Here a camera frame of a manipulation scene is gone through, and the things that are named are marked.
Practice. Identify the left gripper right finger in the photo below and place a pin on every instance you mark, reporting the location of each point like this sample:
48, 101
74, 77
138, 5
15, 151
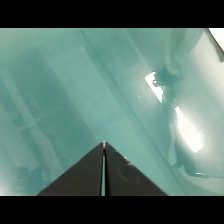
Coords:
130, 178

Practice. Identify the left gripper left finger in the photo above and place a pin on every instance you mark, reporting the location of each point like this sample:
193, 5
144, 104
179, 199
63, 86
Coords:
83, 176

